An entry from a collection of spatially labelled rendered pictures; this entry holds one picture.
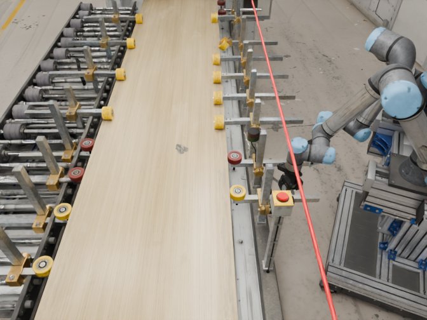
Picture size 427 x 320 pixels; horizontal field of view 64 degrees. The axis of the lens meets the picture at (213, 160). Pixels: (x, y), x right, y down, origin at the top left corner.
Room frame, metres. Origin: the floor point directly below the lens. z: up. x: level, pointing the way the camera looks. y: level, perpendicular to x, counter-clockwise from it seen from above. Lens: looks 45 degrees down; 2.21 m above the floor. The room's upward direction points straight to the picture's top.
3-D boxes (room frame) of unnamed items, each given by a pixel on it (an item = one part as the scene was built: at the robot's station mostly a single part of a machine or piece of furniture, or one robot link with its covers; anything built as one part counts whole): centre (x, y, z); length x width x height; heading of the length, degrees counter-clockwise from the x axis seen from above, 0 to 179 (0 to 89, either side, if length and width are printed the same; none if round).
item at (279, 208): (0.80, -0.25, 1.18); 0.07 x 0.07 x 0.08; 1
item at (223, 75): (2.10, -0.27, 0.95); 0.50 x 0.04 x 0.04; 91
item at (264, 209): (1.08, -0.25, 0.84); 0.14 x 0.06 x 0.05; 1
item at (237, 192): (1.09, -0.12, 0.85); 0.08 x 0.08 x 0.11
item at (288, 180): (1.07, -0.36, 1.03); 0.09 x 0.08 x 0.12; 21
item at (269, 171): (1.06, -0.25, 0.89); 0.04 x 0.04 x 0.48; 1
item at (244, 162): (1.35, -0.31, 0.84); 0.43 x 0.03 x 0.04; 91
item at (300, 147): (1.08, -0.36, 1.19); 0.09 x 0.08 x 0.11; 77
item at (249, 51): (2.06, -0.23, 0.93); 0.04 x 0.04 x 0.48; 1
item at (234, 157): (1.34, -0.12, 0.85); 0.08 x 0.08 x 0.11
